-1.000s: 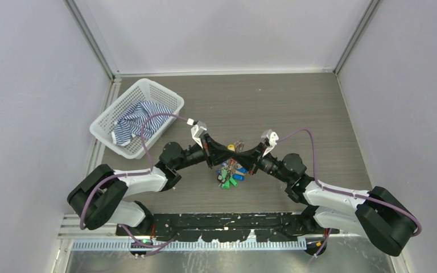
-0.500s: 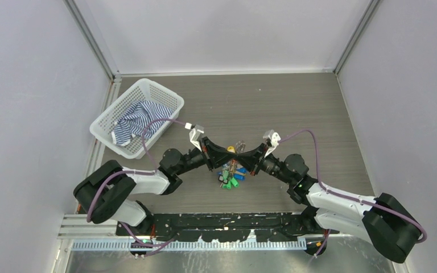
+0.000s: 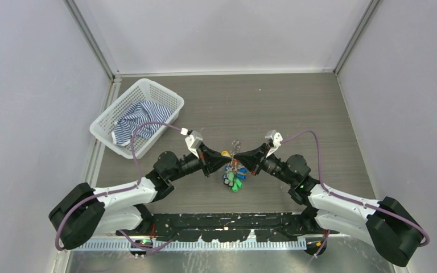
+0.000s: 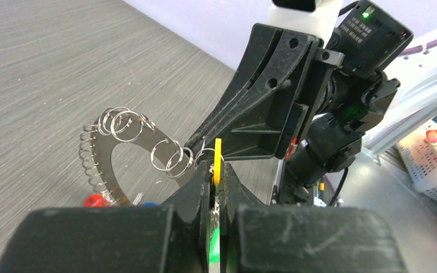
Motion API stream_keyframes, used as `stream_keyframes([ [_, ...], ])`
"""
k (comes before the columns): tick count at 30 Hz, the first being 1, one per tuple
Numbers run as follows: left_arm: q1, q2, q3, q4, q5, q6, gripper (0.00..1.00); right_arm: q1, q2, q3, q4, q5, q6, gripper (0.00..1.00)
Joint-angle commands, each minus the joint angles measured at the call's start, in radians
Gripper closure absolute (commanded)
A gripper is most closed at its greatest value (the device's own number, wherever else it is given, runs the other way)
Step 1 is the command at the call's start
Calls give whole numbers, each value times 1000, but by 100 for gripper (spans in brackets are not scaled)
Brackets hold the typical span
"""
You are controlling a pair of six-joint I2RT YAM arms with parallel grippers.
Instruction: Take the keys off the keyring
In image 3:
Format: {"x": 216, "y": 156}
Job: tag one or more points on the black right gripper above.
{"x": 252, "y": 158}

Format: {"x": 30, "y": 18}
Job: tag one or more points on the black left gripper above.
{"x": 213, "y": 160}

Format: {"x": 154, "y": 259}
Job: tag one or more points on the yellow key tag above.
{"x": 226, "y": 153}

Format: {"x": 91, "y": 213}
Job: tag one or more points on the large metal keyring with rings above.
{"x": 234, "y": 163}

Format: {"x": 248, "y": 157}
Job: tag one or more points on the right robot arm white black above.
{"x": 384, "y": 224}

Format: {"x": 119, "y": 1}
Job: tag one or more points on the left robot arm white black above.
{"x": 87, "y": 211}

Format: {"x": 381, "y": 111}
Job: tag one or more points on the blue key tag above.
{"x": 240, "y": 173}

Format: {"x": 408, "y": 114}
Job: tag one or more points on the green key tag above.
{"x": 234, "y": 181}

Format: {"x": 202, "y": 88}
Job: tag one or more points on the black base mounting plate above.
{"x": 225, "y": 227}

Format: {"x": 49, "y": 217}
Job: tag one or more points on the blue white striped cloth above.
{"x": 142, "y": 118}

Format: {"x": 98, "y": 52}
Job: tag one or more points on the white perforated plastic basket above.
{"x": 143, "y": 89}

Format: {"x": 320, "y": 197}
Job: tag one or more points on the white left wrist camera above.
{"x": 193, "y": 140}

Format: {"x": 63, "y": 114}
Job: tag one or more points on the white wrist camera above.
{"x": 193, "y": 140}
{"x": 274, "y": 141}

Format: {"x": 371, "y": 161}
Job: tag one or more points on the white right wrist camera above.
{"x": 274, "y": 141}

